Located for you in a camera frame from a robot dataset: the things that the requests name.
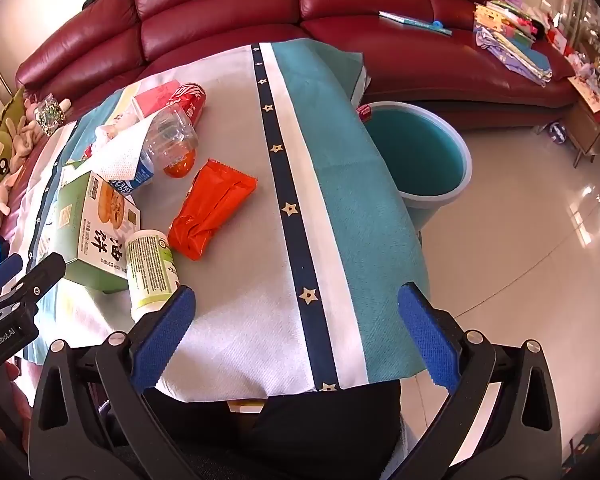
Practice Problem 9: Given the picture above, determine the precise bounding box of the teal plastic bucket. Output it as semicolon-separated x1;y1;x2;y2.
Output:
362;101;472;233

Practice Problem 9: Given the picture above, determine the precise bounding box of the thin teal book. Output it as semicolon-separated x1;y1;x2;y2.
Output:
378;10;453;37

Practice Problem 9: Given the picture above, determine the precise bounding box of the pink plush toy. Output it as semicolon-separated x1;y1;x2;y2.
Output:
0;160;31;236
10;97;73;161

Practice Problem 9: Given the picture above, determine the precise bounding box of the clear bottle with blue label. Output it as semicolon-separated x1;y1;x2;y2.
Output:
107;107;200;196

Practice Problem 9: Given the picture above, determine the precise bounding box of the white paper tissue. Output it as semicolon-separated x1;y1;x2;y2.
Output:
87;115;158;181

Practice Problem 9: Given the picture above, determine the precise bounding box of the red leather sofa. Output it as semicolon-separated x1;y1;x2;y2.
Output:
0;0;581;241

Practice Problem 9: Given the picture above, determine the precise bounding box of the pile of items on sofa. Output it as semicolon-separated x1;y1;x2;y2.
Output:
475;27;553;86

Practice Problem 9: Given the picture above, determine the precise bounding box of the green cardboard box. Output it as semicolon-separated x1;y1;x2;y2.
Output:
40;170;143;293

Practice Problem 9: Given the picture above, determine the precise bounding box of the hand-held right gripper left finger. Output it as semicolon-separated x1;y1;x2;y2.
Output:
26;285;201;480

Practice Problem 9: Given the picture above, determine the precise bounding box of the pink paper cup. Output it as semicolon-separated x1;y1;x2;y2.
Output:
132;87;173;121

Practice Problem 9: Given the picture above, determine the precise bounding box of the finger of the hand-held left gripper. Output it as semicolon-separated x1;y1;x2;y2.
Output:
0;254;24;295
9;252;67;307

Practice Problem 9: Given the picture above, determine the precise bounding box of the wooden side table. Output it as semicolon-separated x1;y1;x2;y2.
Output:
565;77;600;168

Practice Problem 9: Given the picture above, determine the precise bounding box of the red cola can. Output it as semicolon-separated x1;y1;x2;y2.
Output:
167;82;207;126

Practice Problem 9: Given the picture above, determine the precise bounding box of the blue white ball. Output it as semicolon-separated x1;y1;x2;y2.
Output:
545;120;570;147

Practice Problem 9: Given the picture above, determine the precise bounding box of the green plush toy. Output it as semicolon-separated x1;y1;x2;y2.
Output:
0;87;26;186

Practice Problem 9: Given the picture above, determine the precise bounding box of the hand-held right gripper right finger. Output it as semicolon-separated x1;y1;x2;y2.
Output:
397;281;563;480

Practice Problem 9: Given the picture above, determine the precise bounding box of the orange snack packet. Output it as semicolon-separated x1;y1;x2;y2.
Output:
167;158;258;261

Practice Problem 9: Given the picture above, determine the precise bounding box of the person's black clothing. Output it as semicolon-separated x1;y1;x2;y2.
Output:
145;377;411;480

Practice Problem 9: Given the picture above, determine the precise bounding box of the striped star tablecloth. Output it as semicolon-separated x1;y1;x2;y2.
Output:
22;40;431;403

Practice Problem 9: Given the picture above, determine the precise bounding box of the white bottle with green label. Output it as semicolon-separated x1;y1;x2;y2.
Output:
125;229;181;322

